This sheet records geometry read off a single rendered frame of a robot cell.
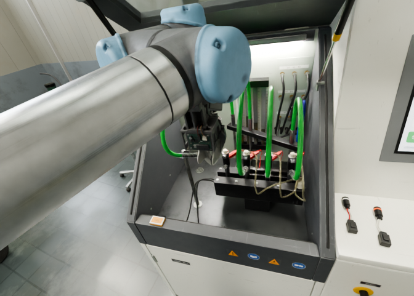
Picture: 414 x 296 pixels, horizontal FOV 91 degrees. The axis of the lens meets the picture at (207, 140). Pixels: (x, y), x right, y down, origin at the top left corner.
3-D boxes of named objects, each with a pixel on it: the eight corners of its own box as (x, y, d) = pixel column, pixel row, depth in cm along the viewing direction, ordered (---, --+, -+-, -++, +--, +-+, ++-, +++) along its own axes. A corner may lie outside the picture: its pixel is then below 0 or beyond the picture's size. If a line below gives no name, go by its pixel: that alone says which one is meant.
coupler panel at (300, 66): (273, 129, 94) (276, 61, 77) (273, 125, 97) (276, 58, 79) (304, 130, 90) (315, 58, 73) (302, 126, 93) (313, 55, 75)
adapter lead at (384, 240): (389, 248, 54) (392, 244, 53) (379, 245, 55) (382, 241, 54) (380, 210, 63) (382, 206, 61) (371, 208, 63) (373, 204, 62)
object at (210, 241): (147, 245, 85) (134, 223, 76) (152, 235, 88) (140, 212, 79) (311, 280, 66) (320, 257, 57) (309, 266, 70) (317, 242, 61)
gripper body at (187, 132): (184, 152, 46) (171, 104, 39) (195, 132, 53) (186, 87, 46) (216, 154, 44) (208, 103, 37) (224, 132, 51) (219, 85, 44)
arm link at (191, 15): (145, 12, 33) (183, 5, 38) (162, 77, 40) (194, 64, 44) (174, 7, 29) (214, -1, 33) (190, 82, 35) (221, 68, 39)
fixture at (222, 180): (217, 205, 91) (213, 181, 82) (222, 188, 98) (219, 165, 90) (300, 216, 81) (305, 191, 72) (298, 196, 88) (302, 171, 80)
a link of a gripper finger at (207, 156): (196, 175, 53) (189, 148, 47) (202, 160, 57) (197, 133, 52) (207, 176, 52) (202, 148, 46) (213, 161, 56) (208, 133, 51)
